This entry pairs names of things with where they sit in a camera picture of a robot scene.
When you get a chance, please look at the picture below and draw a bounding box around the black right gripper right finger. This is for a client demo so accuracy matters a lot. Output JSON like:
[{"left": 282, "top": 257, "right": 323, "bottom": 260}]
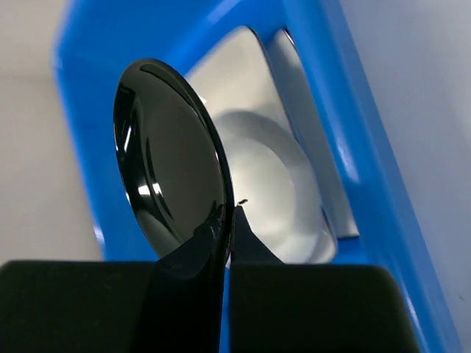
[{"left": 229, "top": 206, "right": 419, "bottom": 352}]

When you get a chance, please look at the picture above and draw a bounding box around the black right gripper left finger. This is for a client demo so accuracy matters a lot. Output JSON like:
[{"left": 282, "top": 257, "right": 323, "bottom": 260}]
[{"left": 1, "top": 232, "right": 213, "bottom": 352}]

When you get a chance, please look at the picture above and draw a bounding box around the white round fluted bowl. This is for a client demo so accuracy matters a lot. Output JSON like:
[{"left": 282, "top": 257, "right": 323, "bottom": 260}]
[{"left": 214, "top": 110, "right": 337, "bottom": 264}]

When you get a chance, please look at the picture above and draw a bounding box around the black round plate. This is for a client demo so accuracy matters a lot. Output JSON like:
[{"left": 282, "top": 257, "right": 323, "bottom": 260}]
[{"left": 113, "top": 59, "right": 234, "bottom": 352}]

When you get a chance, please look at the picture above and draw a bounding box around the white square black-rimmed plate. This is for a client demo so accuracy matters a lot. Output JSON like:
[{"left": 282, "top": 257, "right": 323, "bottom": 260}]
[{"left": 267, "top": 30, "right": 359, "bottom": 238}]

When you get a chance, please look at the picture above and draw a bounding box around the cream rectangular plate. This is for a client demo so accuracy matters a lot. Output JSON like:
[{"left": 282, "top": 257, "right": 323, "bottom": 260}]
[{"left": 187, "top": 27, "right": 302, "bottom": 148}]

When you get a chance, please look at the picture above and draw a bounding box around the blue plastic bin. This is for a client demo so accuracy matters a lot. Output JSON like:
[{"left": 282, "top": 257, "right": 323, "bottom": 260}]
[{"left": 54, "top": 1, "right": 462, "bottom": 352}]

